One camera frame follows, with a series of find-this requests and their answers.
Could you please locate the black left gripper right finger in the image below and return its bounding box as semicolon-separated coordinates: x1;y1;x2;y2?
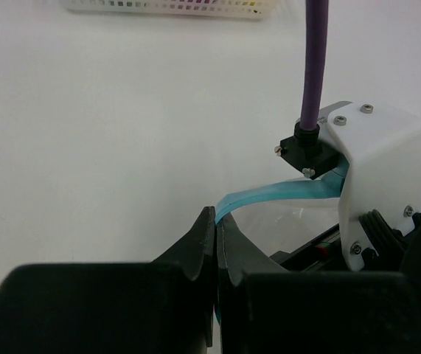
216;215;421;353

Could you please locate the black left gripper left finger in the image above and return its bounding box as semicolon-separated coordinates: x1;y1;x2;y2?
0;206;216;353

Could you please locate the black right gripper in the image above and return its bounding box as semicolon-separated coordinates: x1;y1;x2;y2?
272;211;421;290

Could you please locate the clear zip top bag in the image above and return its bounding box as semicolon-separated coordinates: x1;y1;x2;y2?
209;145;421;325

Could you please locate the white plastic basket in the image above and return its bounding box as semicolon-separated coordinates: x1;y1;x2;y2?
60;0;279;19

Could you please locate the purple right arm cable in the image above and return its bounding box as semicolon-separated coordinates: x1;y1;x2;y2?
299;0;331;130

